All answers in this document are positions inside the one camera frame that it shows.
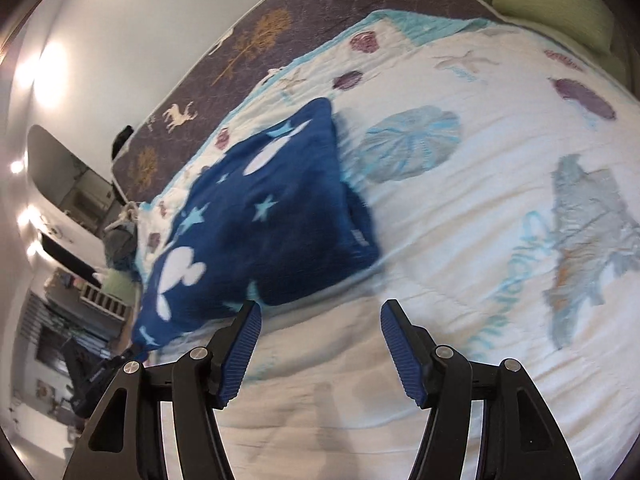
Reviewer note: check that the large green ribbed pillow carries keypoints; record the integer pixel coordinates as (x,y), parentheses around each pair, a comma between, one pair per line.
(555,5)

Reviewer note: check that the green floor cushion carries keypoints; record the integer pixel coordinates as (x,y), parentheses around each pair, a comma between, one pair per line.
(117,285)

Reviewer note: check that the black object behind mattress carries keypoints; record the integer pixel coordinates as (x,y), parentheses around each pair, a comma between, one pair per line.
(122,140)

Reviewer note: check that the dark deer-print mattress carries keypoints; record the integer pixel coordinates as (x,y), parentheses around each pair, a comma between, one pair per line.
(260,35)

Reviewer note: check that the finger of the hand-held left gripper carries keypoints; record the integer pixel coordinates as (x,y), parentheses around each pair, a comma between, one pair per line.
(122,354)

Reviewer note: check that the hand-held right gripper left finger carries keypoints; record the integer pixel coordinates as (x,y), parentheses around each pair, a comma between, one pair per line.
(242,352)

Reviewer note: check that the white sea-print blanket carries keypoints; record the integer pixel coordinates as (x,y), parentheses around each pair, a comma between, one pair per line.
(450,260)

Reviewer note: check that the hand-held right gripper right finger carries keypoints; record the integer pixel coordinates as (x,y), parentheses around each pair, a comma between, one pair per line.
(400,352)

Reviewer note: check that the grey clothes pile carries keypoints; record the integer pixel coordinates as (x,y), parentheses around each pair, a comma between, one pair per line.
(120,247)

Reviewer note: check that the blue star-print fleece pajama top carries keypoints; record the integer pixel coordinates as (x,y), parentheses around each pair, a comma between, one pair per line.
(280,220)

